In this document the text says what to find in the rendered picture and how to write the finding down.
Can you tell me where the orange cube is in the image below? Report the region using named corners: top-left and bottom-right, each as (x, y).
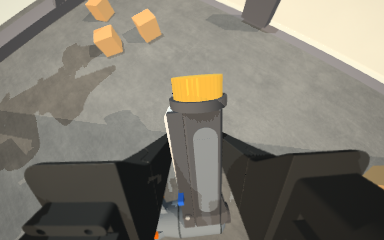
top-left (363, 166), bottom-right (384, 189)
top-left (85, 0), bottom-right (115, 22)
top-left (94, 25), bottom-right (123, 57)
top-left (132, 9), bottom-right (161, 42)

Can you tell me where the grey block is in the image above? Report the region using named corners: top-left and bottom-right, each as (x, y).
top-left (241, 0), bottom-right (281, 28)

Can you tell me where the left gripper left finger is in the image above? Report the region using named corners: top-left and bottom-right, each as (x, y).
top-left (24, 133), bottom-right (172, 240)

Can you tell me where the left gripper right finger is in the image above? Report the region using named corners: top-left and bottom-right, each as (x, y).
top-left (222, 132), bottom-right (370, 240)

